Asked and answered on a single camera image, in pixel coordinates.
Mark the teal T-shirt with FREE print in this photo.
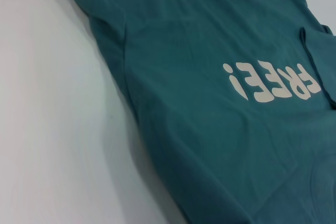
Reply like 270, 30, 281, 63
56, 0, 336, 224

